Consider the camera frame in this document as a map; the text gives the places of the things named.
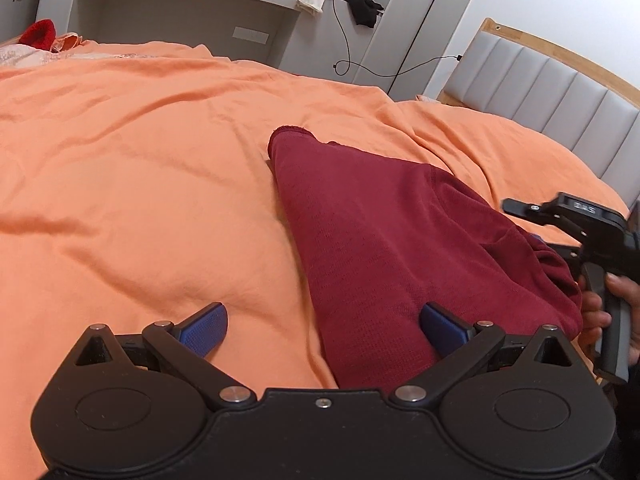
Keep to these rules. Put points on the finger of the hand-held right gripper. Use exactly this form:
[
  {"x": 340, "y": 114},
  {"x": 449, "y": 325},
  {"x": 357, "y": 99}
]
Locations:
[
  {"x": 522, "y": 207},
  {"x": 557, "y": 251}
]

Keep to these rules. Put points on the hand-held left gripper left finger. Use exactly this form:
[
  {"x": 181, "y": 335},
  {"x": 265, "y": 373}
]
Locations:
[{"x": 205, "y": 329}]

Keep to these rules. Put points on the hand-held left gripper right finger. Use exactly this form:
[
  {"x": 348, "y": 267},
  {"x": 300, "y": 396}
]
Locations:
[{"x": 442, "y": 327}]

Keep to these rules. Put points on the dark red knit garment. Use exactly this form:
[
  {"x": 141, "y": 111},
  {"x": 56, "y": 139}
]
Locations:
[{"x": 375, "y": 240}]

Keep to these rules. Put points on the person's right hand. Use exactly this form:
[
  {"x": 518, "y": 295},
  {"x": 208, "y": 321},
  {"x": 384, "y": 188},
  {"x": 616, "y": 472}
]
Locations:
[{"x": 594, "y": 312}]

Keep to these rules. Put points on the grey padded wooden headboard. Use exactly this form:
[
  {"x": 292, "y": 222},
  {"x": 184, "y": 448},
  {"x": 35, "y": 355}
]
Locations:
[{"x": 550, "y": 85}]

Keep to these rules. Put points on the orange bed blanket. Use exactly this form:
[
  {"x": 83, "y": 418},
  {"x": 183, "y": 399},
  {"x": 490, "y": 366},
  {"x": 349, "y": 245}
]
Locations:
[{"x": 125, "y": 170}]

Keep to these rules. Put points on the black cloth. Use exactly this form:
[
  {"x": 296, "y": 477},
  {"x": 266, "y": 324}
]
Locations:
[{"x": 364, "y": 10}]

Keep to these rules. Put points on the peach cloth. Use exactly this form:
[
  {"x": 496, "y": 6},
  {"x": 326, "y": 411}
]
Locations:
[{"x": 67, "y": 42}]

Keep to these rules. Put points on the grey built-in cabinet unit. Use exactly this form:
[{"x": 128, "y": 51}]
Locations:
[{"x": 200, "y": 5}]

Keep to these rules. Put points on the pink patterned cloth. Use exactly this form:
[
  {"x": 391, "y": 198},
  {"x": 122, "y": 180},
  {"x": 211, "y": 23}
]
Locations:
[{"x": 22, "y": 55}]

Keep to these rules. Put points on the bright red cloth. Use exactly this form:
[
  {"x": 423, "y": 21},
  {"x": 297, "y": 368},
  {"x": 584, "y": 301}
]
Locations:
[{"x": 37, "y": 35}]

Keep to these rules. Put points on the white wall plate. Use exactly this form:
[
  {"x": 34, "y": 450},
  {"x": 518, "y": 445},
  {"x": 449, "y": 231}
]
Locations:
[{"x": 251, "y": 34}]

